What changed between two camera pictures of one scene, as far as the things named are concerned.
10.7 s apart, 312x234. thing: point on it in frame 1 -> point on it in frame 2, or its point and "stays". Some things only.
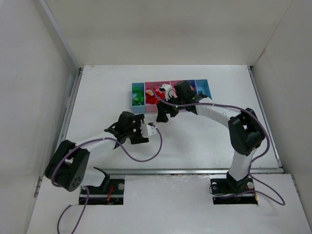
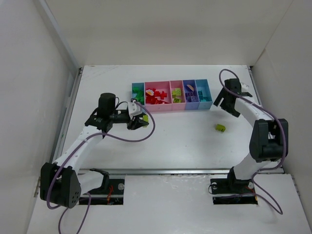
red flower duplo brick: (149, 92) stays
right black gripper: (168, 107) -> (226, 103)
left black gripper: (137, 130) -> (133, 123)
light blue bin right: (203, 85) stays
